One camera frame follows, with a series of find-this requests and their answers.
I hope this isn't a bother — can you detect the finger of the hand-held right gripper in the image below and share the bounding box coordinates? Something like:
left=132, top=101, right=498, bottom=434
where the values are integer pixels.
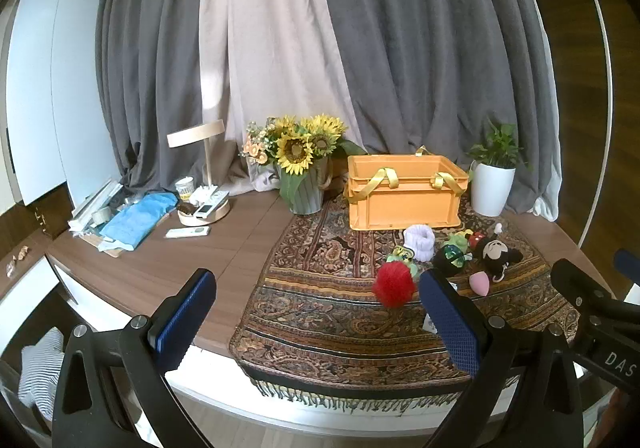
left=550, top=258, right=617, bottom=329
left=614, top=249, right=640, bottom=288

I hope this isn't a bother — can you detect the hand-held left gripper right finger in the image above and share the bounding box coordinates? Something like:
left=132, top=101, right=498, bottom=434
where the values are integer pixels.
left=419, top=268, right=586, bottom=448

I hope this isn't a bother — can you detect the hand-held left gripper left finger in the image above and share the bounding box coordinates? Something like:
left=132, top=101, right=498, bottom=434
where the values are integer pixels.
left=51, top=268, right=218, bottom=448

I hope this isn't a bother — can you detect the mouse plush toy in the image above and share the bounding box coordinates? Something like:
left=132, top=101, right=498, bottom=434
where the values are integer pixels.
left=467, top=223, right=524, bottom=283

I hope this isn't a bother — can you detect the lavender fluffy scrunchie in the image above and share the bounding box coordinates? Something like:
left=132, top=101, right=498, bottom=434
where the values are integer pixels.
left=403, top=224, right=437, bottom=262

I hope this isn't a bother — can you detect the orange plastic crate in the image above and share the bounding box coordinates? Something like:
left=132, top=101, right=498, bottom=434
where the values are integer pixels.
left=346, top=146, right=471, bottom=232

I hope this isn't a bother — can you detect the pink makeup sponge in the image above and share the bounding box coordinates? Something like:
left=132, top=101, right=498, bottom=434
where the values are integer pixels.
left=469, top=271, right=494, bottom=294

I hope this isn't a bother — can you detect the red fluffy pompom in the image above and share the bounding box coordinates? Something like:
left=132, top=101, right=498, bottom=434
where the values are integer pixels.
left=375, top=262, right=417, bottom=310

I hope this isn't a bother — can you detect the green plush toy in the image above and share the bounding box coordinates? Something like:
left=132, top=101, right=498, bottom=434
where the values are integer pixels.
left=445, top=231, right=474, bottom=256

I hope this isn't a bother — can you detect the green yellow small plush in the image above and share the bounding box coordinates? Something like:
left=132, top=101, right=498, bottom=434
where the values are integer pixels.
left=386, top=245, right=420, bottom=275

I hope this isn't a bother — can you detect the white sheer curtain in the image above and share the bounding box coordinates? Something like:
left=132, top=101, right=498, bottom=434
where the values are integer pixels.
left=531, top=167, right=561, bottom=224

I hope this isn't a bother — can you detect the white remote control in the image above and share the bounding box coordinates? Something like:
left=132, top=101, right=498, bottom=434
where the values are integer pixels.
left=165, top=227, right=211, bottom=240
left=193, top=191, right=230, bottom=219

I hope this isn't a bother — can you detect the blue cloth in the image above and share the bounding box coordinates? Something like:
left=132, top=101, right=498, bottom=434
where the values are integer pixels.
left=99, top=193, right=180, bottom=252

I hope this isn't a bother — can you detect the patterned fringed cloth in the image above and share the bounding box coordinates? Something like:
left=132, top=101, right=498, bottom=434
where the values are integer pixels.
left=228, top=192, right=581, bottom=417

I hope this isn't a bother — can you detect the potted plant in white pot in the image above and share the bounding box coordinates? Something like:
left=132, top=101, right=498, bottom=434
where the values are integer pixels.
left=467, top=117, right=532, bottom=218

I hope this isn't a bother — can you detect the white printed cup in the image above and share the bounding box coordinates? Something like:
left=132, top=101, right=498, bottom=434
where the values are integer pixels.
left=174, top=177, right=197, bottom=202

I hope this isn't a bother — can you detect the bundle of white strips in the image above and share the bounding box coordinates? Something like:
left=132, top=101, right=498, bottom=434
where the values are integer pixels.
left=68, top=181, right=124, bottom=232

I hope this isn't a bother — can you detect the striped cloth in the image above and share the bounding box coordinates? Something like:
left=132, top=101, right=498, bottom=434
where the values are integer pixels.
left=17, top=328, right=66, bottom=422

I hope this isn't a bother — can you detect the white curved tube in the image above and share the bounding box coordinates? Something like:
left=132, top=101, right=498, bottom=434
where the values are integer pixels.
left=559, top=0, right=614, bottom=250

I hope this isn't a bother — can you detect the grey green vase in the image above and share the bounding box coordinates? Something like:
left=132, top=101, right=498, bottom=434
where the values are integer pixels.
left=276, top=155, right=334, bottom=215

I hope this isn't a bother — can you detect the wooden desk lamp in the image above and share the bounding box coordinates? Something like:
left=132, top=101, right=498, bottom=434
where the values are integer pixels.
left=166, top=119, right=225, bottom=190

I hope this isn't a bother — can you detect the sunflower bouquet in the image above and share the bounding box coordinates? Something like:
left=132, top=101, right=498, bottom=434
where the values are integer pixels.
left=241, top=113, right=369, bottom=177

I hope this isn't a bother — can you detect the grey curtain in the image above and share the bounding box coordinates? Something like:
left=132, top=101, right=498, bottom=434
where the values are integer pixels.
left=95, top=0, right=236, bottom=200
left=309, top=0, right=561, bottom=225

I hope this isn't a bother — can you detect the white wardrobe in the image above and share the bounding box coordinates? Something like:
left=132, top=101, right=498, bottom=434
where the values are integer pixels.
left=0, top=0, right=126, bottom=210

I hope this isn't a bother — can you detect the beige curtain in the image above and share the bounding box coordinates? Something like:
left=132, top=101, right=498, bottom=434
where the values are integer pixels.
left=199, top=0, right=362, bottom=192

